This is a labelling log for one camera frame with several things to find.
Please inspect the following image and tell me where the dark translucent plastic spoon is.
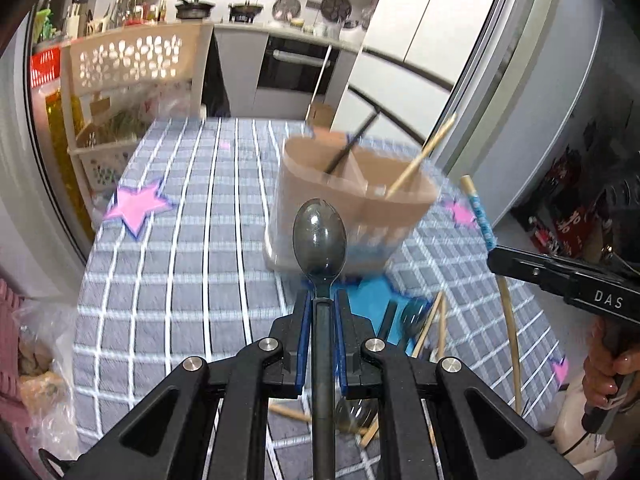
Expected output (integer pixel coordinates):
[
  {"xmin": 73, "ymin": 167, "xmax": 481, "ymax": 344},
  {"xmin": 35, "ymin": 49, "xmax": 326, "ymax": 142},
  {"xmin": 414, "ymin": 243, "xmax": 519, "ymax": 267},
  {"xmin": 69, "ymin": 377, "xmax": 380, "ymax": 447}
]
[{"xmin": 293, "ymin": 198, "xmax": 346, "ymax": 479}]

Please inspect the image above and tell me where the white refrigerator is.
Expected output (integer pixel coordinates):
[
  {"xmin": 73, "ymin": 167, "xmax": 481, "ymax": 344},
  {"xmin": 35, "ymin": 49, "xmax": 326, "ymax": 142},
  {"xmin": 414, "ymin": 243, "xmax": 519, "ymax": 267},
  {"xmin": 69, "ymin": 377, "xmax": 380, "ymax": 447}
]
[{"xmin": 331, "ymin": 0, "xmax": 522, "ymax": 146}]

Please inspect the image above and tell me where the blue checkered tablecloth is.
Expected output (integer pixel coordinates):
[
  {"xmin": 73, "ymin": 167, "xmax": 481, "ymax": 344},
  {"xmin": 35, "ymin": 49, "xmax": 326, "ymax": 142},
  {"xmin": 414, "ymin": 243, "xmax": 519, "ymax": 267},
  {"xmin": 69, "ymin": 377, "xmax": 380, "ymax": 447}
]
[{"xmin": 73, "ymin": 119, "xmax": 567, "ymax": 452}]

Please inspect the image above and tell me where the black wok on stove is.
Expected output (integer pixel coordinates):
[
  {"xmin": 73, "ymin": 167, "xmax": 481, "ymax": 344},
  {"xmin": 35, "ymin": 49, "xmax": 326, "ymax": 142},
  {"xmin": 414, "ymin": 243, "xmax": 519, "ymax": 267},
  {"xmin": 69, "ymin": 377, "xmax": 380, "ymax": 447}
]
[{"xmin": 175, "ymin": 0, "xmax": 216, "ymax": 21}]

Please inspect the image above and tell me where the person's right hand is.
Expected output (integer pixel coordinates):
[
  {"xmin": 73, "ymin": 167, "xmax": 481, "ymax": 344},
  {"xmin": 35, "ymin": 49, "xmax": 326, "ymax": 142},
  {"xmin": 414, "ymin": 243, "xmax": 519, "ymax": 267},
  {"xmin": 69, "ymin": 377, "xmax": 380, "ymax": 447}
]
[{"xmin": 582, "ymin": 318, "xmax": 639, "ymax": 408}]

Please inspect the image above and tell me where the beige plastic utensil holder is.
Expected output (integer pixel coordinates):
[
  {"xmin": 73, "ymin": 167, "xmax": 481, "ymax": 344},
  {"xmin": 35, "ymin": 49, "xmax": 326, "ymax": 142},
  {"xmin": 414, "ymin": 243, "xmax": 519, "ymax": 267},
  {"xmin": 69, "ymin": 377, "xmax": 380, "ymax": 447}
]
[{"xmin": 264, "ymin": 136, "xmax": 439, "ymax": 276}]

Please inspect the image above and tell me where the black pot on stove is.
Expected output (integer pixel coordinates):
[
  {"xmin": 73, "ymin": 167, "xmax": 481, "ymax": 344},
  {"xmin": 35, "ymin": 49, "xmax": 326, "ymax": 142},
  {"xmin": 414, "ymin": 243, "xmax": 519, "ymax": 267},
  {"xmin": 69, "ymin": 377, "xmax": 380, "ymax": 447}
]
[{"xmin": 229, "ymin": 1, "xmax": 264, "ymax": 24}]

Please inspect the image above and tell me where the blue patterned wooden chopstick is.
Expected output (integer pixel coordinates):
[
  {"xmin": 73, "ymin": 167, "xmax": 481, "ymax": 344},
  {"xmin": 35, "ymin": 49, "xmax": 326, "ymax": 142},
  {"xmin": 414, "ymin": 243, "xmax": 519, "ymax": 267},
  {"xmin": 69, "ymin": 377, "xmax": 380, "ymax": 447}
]
[{"xmin": 460, "ymin": 174, "xmax": 524, "ymax": 415}]

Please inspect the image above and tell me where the black cloth hanging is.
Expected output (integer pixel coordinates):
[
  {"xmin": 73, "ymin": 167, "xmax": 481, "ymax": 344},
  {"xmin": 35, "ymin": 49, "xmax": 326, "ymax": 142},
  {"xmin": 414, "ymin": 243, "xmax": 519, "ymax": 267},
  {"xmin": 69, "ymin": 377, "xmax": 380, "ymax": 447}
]
[{"xmin": 201, "ymin": 34, "xmax": 231, "ymax": 118}]

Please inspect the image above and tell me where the beige plastic storage rack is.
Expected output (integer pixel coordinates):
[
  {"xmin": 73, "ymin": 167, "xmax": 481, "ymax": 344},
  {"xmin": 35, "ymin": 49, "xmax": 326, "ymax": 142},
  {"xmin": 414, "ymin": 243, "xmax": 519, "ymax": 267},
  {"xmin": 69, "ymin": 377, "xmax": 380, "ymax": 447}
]
[{"xmin": 61, "ymin": 22, "xmax": 213, "ymax": 194}]

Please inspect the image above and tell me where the black built-in oven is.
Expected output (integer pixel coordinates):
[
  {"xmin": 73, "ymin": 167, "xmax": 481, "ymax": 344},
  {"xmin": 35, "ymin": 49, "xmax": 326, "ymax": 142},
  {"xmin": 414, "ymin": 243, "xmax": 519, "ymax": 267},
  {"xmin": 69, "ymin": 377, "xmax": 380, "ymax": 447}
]
[{"xmin": 257, "ymin": 36, "xmax": 341, "ymax": 96}]

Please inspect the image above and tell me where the plain wooden chopstick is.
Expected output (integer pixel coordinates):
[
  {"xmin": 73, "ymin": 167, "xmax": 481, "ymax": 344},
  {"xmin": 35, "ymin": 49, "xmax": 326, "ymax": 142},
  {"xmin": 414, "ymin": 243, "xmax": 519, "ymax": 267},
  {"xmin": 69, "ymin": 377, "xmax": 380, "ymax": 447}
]
[{"xmin": 385, "ymin": 113, "xmax": 457, "ymax": 200}]

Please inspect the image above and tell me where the cardboard box on floor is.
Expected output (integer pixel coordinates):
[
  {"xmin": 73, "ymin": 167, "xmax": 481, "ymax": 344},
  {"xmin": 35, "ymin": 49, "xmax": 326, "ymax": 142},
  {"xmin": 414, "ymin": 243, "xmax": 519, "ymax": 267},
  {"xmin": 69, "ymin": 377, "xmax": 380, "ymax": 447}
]
[{"xmin": 306, "ymin": 102, "xmax": 335, "ymax": 128}]

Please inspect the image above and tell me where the black chopstick in holder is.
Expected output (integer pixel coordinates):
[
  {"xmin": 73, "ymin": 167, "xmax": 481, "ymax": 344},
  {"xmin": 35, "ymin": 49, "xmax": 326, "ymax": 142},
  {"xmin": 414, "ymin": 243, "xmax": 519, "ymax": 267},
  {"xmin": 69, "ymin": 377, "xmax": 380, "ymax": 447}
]
[{"xmin": 324, "ymin": 110, "xmax": 380, "ymax": 176}]

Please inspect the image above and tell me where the pink plastic stool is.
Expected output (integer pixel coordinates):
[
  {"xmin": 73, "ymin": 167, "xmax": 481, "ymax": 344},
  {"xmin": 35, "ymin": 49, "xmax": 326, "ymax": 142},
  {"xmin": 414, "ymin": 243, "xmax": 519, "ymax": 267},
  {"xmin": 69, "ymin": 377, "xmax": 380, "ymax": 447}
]
[{"xmin": 0, "ymin": 278, "xmax": 32, "ymax": 441}]

